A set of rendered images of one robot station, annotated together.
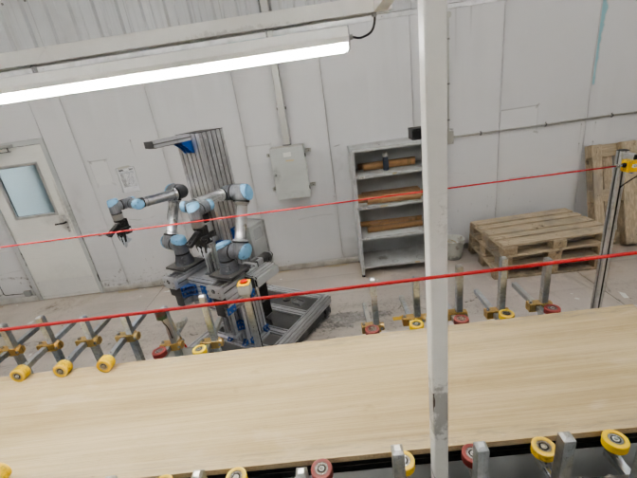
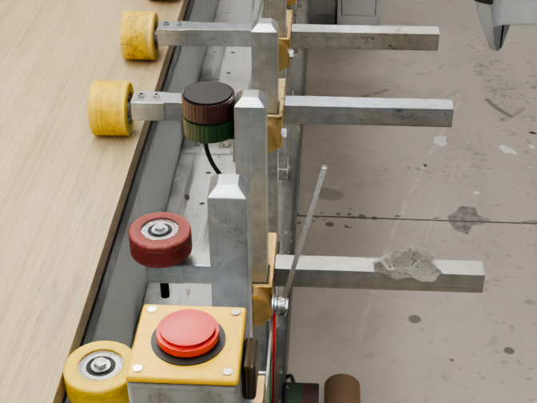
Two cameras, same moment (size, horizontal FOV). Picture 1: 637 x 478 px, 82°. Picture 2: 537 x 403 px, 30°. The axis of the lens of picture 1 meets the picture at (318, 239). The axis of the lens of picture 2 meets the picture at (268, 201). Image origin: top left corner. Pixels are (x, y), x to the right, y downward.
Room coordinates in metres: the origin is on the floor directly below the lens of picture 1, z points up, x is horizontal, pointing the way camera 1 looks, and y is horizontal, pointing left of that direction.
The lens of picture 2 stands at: (1.95, -0.01, 1.66)
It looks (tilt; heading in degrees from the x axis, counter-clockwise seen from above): 34 degrees down; 91
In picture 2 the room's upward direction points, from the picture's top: straight up
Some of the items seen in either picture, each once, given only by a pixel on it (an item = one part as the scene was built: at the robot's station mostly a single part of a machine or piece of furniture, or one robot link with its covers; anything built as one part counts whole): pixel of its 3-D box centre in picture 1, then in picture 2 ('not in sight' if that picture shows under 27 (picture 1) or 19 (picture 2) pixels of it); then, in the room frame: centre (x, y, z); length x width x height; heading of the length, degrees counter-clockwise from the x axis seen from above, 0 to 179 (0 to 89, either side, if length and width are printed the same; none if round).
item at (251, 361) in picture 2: not in sight; (250, 368); (1.93, 0.46, 1.20); 0.03 x 0.01 x 0.03; 87
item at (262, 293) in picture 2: (172, 345); (252, 277); (1.91, 1.00, 0.85); 0.13 x 0.06 x 0.05; 87
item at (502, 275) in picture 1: (501, 293); not in sight; (1.82, -1.02, 0.94); 0.03 x 0.03 x 0.48; 87
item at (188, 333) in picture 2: not in sight; (188, 337); (1.89, 0.47, 1.22); 0.04 x 0.04 x 0.02
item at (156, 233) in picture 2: (161, 358); (162, 261); (1.79, 1.02, 0.85); 0.08 x 0.08 x 0.11
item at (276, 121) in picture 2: (128, 337); (266, 114); (1.93, 1.25, 0.95); 0.13 x 0.06 x 0.05; 87
